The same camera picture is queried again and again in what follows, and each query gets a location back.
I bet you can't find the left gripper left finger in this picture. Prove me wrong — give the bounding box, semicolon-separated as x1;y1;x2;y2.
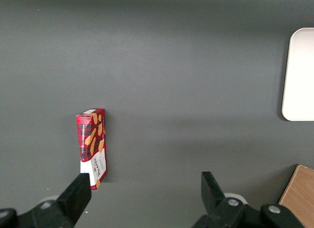
0;172;92;228

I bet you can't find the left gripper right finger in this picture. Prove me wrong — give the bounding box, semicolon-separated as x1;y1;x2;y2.
192;171;305;228

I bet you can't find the cream rectangular plastic tray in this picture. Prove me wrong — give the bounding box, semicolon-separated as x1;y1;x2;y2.
281;28;314;121

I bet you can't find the red tartan shortbread cookie box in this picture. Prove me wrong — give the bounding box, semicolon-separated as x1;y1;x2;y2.
75;108;108;191

